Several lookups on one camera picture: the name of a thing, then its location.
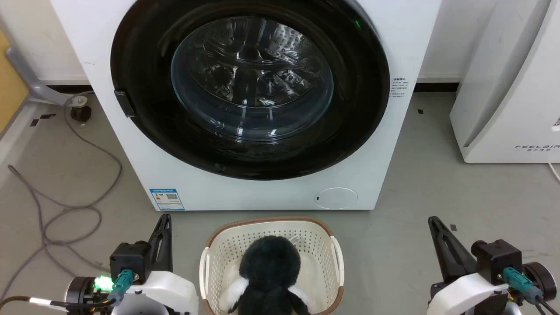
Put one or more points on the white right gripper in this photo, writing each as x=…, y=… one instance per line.
x=463, y=297

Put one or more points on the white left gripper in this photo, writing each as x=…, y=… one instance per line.
x=166, y=293

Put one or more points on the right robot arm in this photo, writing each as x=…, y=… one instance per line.
x=542, y=278

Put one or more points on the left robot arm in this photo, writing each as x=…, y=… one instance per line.
x=81, y=291

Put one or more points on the white front-load washing machine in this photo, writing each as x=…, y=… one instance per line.
x=262, y=197

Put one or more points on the black round washing machine door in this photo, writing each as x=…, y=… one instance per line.
x=144, y=65

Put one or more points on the blue energy label sticker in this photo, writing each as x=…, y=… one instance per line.
x=166, y=199

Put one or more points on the cream perforated laundry basket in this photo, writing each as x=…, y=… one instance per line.
x=227, y=253

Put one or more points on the black and white plush penguin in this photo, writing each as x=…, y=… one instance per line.
x=269, y=267

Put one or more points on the round white filter cover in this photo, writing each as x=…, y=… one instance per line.
x=337, y=198

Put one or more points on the black caster wheel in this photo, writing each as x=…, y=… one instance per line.
x=81, y=113

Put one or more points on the small printed text sticker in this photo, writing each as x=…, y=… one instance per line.
x=399, y=88

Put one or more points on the white air purifier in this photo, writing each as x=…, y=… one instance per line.
x=516, y=87

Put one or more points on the yellow wooden panel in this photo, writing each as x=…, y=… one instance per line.
x=8, y=87

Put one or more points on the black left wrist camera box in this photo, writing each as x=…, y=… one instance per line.
x=129, y=258

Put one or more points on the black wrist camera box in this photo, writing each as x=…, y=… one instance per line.
x=129, y=258
x=498, y=260

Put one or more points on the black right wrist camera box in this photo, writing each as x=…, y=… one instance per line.
x=498, y=260

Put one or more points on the grey metal frame leg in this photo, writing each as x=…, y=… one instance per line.
x=35, y=89

